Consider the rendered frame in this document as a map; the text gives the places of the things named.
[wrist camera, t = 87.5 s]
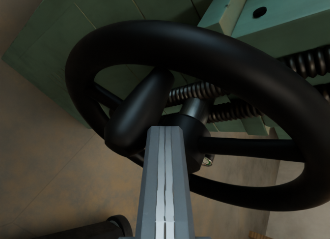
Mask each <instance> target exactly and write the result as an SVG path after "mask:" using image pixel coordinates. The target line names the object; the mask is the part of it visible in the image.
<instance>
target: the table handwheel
mask: <svg viewBox="0 0 330 239"><path fill-rule="evenodd" d="M120 64H138V65H148V66H154V67H162V68H166V69H168V70H172V71H176V72H180V73H183V74H186V75H189V76H192V77H195V78H196V80H195V82H198V81H202V80H203V81H205V82H208V83H210V84H212V85H215V86H217V87H219V88H221V89H223V90H225V91H227V92H229V93H231V94H233V95H235V96H237V97H239V98H240V99H242V100H244V101H246V102H247V103H249V104H250V105H252V106H253V107H255V108H257V109H258V110H259V111H261V112H262V113H264V114H265V115H267V116H268V117H269V118H270V119H272V120H273V121H274V122H275V123H276V124H278V125H279V126H280V127H281V128H282V129H283V130H284V131H285V132H286V133H287V134H288V135H289V136H290V137H291V138H292V139H238V138H220V137H211V134H210V132H209V131H208V129H207V128H206V126H205V125H206V122H207V120H208V117H209V115H210V112H211V110H212V107H213V105H214V102H215V100H216V97H214V98H209V99H206V98H204V99H199V98H198V97H196V98H193V97H191V98H187V100H185V102H184V104H183V106H182V108H181V110H180V112H179V113H178V114H174V115H169V116H167V117H166V118H165V119H164V121H163V123H161V122H159V123H158V125H157V126H179V127H180V128H181V129H182V130H183V138H184V146H185V155H186V163H187V171H188V179H189V187H190V191H191V192H193V193H196V194H198V195H201V196H204V197H207V198H210V199H213V200H216V201H219V202H223V203H226V204H230V205H234V206H239V207H243V208H248V209H256V210H264V211H298V210H305V209H311V208H315V207H318V206H320V205H323V204H325V203H327V202H329V201H330V103H329V102H328V101H327V100H326V99H325V98H324V97H323V96H322V95H321V94H320V93H319V91H318V90H317V89H315V87H314V86H312V85H311V84H310V83H309V82H308V81H307V80H306V79H304V78H303V77H302V76H300V75H299V74H298V73H296V72H295V71H294V70H292V69H291V68H289V67H288V66H286V65H285V64H283V63H282V62H280V61H278V60H277V59H275V58H273V57H272V56H270V55H268V54H266V53H265V52H263V51H261V50H259V49H257V48H255V47H253V46H251V45H249V44H247V43H244V42H242V41H240V40H238V39H235V38H233V37H231V36H228V35H225V34H222V33H219V32H216V31H213V30H209V29H205V28H202V27H198V26H193V25H189V24H184V23H178V22H172V21H163V20H128V21H122V22H117V23H113V24H109V25H106V26H103V27H101V28H98V29H96V30H94V31H92V32H90V33H88V34H87V35H85V36H84V37H83V38H82V39H81V40H80V41H79V42H78V43H77V44H76V45H75V46H74V47H73V49H72V50H71V52H70V54H69V56H68V59H67V62H66V65H65V82H66V87H67V90H68V93H69V95H70V98H71V100H72V102H73V104H74V106H75V107H76V109H77V110H78V112H79V113H80V115H81V116H82V118H83V119H84V120H85V121H86V122H87V124H88V125H89V126H90V127H91V128H92V129H93V130H94V131H95V132H96V133H97V134H98V135H99V136H100V137H101V138H102V139H104V140H105V136H104V127H105V126H106V124H107V123H108V121H109V117H108V116H107V115H106V113H105V112H104V111H103V109H102V108H101V106H100V104H99V103H101V104H103V105H104V106H106V107H108V108H110V109H111V110H113V111H115V110H116V109H117V107H118V106H119V105H120V104H121V103H122V102H123V101H124V100H122V99H121V98H119V97H118V96H116V95H115V94H113V93H111V92H110V91H108V90H107V89H105V88H104V87H102V86H101V85H99V84H97V83H96V82H94V78H95V76H96V74H97V73H98V72H99V71H101V70H102V69H104V68H107V67H110V66H114V65H120ZM205 154H217V155H233V156H247V157H256V158H265V159H274V160H284V161H293V162H302V163H304V169H303V172H302V173H301V174H300V175H299V176H298V177H297V178H296V179H294V180H292V181H290V182H287V183H284V184H280V185H275V186H266V187H252V186H240V185H233V184H228V183H223V182H219V181H215V180H211V179H207V178H204V177H201V176H198V175H195V174H193V173H194V172H197V171H199V170H200V167H201V165H202V162H203V159H204V157H205Z"/></svg>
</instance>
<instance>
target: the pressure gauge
mask: <svg viewBox="0 0 330 239"><path fill-rule="evenodd" d="M214 158H215V154H205V157H204V159H203V162H202V166H206V167H210V166H212V165H213V161H214Z"/></svg>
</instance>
